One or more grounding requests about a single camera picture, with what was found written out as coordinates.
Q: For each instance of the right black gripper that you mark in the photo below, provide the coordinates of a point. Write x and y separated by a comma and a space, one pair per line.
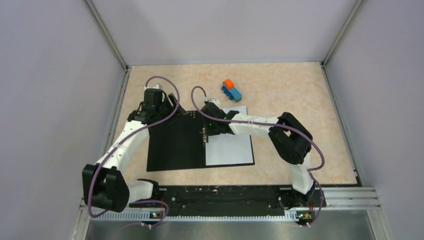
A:
209, 131

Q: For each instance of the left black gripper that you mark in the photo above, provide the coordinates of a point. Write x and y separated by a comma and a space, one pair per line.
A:
165, 101

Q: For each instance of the white printed paper sheets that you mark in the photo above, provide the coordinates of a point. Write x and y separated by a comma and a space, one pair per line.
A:
225, 150

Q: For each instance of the teal and black folder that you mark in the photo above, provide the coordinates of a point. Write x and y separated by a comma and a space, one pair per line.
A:
179, 145

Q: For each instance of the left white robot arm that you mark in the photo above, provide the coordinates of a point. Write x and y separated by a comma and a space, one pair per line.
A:
104, 186

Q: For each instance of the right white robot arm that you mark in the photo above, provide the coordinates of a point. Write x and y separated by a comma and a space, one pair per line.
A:
289, 137

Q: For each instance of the blue orange toy car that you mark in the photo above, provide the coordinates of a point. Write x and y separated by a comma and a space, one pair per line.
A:
231, 92

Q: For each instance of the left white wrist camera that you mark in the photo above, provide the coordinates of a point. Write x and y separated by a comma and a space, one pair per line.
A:
156, 86

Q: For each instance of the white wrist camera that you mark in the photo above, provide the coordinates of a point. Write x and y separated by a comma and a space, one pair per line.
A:
156, 86
212, 100

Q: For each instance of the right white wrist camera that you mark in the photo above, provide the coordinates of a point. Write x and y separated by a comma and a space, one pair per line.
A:
212, 100

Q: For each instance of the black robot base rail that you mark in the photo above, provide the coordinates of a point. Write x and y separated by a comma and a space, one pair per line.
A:
237, 200

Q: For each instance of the white slotted cable duct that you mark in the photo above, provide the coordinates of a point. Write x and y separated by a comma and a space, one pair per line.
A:
153, 216

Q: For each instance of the aluminium frame profile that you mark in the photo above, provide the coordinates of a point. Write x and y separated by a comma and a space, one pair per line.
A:
351, 198

